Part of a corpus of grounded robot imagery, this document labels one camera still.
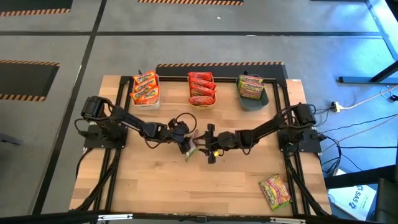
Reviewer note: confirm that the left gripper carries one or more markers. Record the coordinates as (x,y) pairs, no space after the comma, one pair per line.
(174,133)

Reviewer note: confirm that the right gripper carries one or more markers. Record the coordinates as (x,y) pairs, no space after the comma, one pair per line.
(228,140)

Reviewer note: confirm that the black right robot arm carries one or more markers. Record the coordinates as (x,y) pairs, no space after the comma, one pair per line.
(267,127)

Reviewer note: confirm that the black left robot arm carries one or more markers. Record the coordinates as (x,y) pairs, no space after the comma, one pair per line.
(130,119)

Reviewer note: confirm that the orange plastic bin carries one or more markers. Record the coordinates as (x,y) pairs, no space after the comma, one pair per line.
(202,107)

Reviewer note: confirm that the white plastic bin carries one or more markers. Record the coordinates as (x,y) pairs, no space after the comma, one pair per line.
(149,107)

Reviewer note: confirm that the teal plastic bin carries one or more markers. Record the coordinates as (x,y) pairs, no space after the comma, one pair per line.
(253,105)

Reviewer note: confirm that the black hazard-striped floor mat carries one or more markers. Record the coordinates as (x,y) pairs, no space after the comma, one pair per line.
(186,2)
(31,4)
(224,71)
(25,81)

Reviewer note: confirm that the white power strip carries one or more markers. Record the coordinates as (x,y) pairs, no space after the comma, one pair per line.
(335,107)

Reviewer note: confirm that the black desk beam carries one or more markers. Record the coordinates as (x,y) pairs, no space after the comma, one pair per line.
(357,178)

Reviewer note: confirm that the white printed cardboard box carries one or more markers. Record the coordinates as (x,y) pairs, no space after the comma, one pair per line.
(354,199)

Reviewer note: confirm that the black rig bar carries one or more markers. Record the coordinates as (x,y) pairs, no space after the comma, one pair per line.
(46,217)

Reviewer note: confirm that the grey furniture foot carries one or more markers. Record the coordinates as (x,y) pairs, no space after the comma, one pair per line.
(9,139)

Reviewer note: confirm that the black chair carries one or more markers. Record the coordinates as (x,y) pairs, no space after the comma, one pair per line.
(388,202)

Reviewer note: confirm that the small black adapter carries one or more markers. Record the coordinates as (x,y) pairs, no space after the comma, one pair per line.
(393,98)

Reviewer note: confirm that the black aluminium table frame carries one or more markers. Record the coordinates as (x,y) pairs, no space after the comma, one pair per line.
(174,79)

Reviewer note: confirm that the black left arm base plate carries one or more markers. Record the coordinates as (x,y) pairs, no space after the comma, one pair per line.
(93,143)

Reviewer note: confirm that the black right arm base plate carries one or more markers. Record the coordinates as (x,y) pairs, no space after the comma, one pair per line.
(312,147)

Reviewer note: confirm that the black desk leg frame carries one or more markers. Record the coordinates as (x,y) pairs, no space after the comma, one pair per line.
(367,80)

